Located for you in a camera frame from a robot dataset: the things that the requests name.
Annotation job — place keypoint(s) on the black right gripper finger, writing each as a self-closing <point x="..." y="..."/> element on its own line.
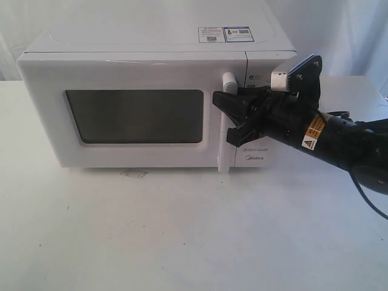
<point x="239" y="107"/>
<point x="247" y="132"/>

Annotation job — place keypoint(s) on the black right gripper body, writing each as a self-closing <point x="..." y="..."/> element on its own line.
<point x="285" y="118"/>

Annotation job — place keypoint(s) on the white microwave door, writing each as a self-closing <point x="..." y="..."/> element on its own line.
<point x="135" y="110"/>

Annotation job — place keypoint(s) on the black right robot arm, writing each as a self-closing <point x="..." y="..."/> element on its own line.
<point x="359" y="148"/>

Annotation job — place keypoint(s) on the white microwave oven body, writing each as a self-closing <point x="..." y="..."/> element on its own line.
<point x="172" y="27"/>

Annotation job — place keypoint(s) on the blue warning label sticker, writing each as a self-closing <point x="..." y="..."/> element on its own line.
<point x="224" y="35"/>

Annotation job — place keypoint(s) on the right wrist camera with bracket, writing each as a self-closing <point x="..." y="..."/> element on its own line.
<point x="301" y="75"/>

